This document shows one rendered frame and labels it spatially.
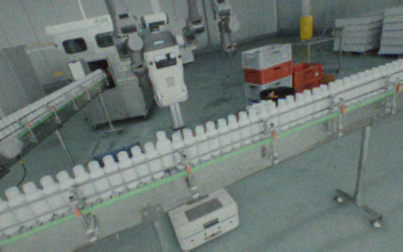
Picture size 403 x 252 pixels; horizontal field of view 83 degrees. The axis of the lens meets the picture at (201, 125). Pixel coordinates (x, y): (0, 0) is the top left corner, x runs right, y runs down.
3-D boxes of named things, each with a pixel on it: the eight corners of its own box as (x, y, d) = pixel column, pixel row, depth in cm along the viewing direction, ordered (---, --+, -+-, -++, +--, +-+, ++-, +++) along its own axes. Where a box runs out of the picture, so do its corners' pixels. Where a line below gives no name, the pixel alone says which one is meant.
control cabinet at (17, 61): (38, 113, 692) (5, 48, 615) (54, 110, 692) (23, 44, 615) (20, 124, 617) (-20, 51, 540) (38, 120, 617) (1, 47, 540)
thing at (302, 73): (295, 87, 358) (294, 73, 350) (276, 83, 394) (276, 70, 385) (322, 77, 378) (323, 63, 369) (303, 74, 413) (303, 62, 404)
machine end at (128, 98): (110, 107, 613) (82, 27, 532) (158, 97, 612) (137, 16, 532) (88, 132, 467) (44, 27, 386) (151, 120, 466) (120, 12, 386)
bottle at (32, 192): (36, 224, 90) (15, 192, 84) (42, 214, 96) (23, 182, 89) (52, 220, 91) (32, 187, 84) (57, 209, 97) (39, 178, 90)
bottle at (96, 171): (98, 194, 101) (84, 163, 94) (111, 188, 104) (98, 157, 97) (100, 201, 96) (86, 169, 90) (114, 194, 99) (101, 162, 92)
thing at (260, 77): (262, 85, 320) (261, 69, 311) (243, 82, 354) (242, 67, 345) (293, 74, 343) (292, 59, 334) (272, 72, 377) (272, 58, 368)
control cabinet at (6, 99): (18, 125, 610) (-23, 51, 532) (36, 121, 609) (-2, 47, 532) (-5, 139, 535) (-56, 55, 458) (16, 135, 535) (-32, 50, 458)
